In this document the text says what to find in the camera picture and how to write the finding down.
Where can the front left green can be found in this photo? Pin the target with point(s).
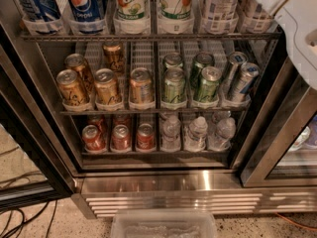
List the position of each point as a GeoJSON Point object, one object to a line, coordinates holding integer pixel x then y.
{"type": "Point", "coordinates": [173, 89]}

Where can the front silver blue can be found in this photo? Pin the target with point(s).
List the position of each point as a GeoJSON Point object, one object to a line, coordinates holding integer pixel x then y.
{"type": "Point", "coordinates": [243, 81]}

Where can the wire shelf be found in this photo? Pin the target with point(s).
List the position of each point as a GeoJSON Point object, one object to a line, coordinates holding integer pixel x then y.
{"type": "Point", "coordinates": [153, 110]}
{"type": "Point", "coordinates": [151, 37]}

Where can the left blue Pepsi can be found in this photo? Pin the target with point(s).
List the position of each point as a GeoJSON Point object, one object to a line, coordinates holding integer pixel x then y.
{"type": "Point", "coordinates": [41, 10]}

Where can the green can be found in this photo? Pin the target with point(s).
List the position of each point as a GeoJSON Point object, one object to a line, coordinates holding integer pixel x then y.
{"type": "Point", "coordinates": [172, 60]}
{"type": "Point", "coordinates": [200, 61]}
{"type": "Point", "coordinates": [208, 83]}
{"type": "Point", "coordinates": [173, 89]}

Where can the gold can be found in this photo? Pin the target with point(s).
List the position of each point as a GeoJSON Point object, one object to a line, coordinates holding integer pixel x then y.
{"type": "Point", "coordinates": [79, 63]}
{"type": "Point", "coordinates": [114, 56]}
{"type": "Point", "coordinates": [107, 86]}
{"type": "Point", "coordinates": [141, 86]}
{"type": "Point", "coordinates": [71, 88]}

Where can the left white blue can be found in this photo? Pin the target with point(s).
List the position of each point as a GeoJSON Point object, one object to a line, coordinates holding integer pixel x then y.
{"type": "Point", "coordinates": [218, 9]}

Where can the back left gold can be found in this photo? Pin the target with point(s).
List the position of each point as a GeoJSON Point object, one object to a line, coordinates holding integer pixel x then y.
{"type": "Point", "coordinates": [79, 63]}

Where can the back right green can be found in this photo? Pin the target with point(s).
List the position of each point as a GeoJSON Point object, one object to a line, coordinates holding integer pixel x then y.
{"type": "Point", "coordinates": [200, 61]}

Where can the clear plastic bin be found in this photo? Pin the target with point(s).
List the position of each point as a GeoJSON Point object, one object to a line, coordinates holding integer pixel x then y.
{"type": "Point", "coordinates": [163, 223]}

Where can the right clear water bottle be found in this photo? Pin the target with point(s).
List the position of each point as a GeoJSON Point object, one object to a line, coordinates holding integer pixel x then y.
{"type": "Point", "coordinates": [220, 138]}

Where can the front right green can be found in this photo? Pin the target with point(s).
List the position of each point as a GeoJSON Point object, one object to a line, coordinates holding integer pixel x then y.
{"type": "Point", "coordinates": [208, 83]}

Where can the silver blue can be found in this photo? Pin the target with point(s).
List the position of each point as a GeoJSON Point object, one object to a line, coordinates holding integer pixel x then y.
{"type": "Point", "coordinates": [234, 61]}
{"type": "Point", "coordinates": [243, 81]}

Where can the top wire shelf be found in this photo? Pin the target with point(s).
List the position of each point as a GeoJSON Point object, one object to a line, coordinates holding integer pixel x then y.
{"type": "Point", "coordinates": [151, 37]}

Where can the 7up can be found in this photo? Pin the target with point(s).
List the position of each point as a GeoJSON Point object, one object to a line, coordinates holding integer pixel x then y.
{"type": "Point", "coordinates": [175, 9]}
{"type": "Point", "coordinates": [129, 10]}

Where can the back left green can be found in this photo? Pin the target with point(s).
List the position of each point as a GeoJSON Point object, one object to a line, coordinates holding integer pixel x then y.
{"type": "Point", "coordinates": [172, 60]}

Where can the white blue can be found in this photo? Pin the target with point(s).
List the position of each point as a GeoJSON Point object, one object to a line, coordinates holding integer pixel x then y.
{"type": "Point", "coordinates": [254, 10]}
{"type": "Point", "coordinates": [218, 9]}

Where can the middle wire shelf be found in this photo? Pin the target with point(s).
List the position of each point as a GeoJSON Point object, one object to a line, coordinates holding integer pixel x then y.
{"type": "Point", "coordinates": [153, 110]}

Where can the blue pepsi can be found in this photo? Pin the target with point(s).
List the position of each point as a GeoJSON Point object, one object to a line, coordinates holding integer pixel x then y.
{"type": "Point", "coordinates": [87, 10]}
{"type": "Point", "coordinates": [41, 10]}

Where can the clear water bottle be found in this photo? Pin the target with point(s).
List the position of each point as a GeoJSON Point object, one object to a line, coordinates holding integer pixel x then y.
{"type": "Point", "coordinates": [170, 137]}
{"type": "Point", "coordinates": [196, 133]}
{"type": "Point", "coordinates": [220, 138]}

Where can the right blue Pepsi can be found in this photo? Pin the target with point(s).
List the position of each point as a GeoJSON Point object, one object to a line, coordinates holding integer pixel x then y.
{"type": "Point", "coordinates": [87, 10]}

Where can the stainless steel display fridge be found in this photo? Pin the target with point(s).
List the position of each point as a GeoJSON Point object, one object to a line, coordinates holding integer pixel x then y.
{"type": "Point", "coordinates": [106, 181]}

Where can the front middle red can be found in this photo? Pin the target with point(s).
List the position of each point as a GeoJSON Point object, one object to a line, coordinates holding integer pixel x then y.
{"type": "Point", "coordinates": [121, 138]}

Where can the middle clear water bottle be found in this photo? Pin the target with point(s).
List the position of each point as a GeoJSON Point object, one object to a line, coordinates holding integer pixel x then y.
{"type": "Point", "coordinates": [196, 133]}

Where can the front left red can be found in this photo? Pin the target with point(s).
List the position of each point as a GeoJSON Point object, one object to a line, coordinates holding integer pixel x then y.
{"type": "Point", "coordinates": [93, 138]}

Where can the red can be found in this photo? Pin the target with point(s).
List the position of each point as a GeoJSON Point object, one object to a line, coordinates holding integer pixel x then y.
{"type": "Point", "coordinates": [145, 137]}
{"type": "Point", "coordinates": [93, 138]}
{"type": "Point", "coordinates": [121, 138]}

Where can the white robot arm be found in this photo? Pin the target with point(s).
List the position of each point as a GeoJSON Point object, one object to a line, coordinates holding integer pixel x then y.
{"type": "Point", "coordinates": [298, 20]}

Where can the back silver blue can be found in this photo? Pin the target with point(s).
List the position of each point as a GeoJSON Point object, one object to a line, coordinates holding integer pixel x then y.
{"type": "Point", "coordinates": [234, 61]}

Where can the right white blue can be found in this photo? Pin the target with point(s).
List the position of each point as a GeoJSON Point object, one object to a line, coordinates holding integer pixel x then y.
{"type": "Point", "coordinates": [254, 10]}

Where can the left clear water bottle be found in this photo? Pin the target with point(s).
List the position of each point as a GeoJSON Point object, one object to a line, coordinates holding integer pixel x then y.
{"type": "Point", "coordinates": [170, 137]}

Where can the front left gold can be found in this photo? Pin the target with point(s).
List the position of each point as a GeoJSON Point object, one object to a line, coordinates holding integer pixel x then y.
{"type": "Point", "coordinates": [71, 88]}

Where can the back middle gold can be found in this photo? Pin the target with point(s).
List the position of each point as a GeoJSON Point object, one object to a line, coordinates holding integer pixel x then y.
{"type": "Point", "coordinates": [114, 56]}

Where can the glass fridge door right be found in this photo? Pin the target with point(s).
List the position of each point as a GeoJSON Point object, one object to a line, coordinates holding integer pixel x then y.
{"type": "Point", "coordinates": [279, 155]}

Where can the open glass fridge door left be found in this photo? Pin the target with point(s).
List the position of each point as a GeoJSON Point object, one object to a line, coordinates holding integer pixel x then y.
{"type": "Point", "coordinates": [28, 175]}

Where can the front right red can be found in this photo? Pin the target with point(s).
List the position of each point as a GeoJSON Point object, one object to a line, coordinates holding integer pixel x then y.
{"type": "Point", "coordinates": [145, 137]}

